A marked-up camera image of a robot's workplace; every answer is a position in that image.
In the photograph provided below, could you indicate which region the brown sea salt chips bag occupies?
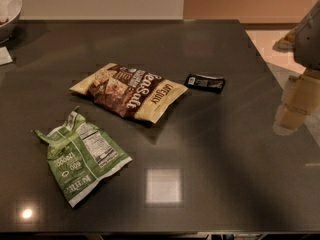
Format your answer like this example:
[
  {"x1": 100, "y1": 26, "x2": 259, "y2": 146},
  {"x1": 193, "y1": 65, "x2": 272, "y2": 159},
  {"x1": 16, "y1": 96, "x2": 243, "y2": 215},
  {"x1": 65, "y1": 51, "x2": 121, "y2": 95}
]
[{"x1": 70, "y1": 63, "x2": 187, "y2": 123}]

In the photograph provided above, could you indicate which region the white bowl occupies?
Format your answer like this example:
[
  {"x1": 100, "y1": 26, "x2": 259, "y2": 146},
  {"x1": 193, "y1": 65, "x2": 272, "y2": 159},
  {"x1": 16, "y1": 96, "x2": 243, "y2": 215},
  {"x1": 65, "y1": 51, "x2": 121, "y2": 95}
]
[{"x1": 0, "y1": 0, "x2": 22, "y2": 43}]

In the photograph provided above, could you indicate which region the green kettle chips bag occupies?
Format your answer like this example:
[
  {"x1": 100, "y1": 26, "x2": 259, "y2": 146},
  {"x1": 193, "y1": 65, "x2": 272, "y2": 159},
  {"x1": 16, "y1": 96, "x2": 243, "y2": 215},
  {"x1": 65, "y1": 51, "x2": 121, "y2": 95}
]
[{"x1": 33, "y1": 107, "x2": 132, "y2": 208}]

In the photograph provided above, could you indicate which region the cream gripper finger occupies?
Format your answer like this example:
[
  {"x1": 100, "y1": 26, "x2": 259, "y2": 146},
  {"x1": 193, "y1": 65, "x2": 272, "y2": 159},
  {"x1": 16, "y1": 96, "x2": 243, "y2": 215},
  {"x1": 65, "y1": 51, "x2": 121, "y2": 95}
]
[
  {"x1": 282, "y1": 69, "x2": 320, "y2": 115},
  {"x1": 273, "y1": 104, "x2": 306, "y2": 136}
]

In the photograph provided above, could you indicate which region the black rxbar chocolate bar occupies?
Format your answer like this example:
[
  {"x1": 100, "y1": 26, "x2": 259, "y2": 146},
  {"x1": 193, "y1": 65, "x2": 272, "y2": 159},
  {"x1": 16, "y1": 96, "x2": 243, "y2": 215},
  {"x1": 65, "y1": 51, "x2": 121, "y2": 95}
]
[{"x1": 184, "y1": 74, "x2": 226, "y2": 94}]

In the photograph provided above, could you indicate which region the white paper napkin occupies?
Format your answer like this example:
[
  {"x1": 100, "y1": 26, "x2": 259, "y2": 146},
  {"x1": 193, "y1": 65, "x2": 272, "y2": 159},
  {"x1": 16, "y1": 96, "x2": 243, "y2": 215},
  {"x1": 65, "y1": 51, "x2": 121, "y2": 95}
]
[{"x1": 0, "y1": 47, "x2": 13, "y2": 65}]

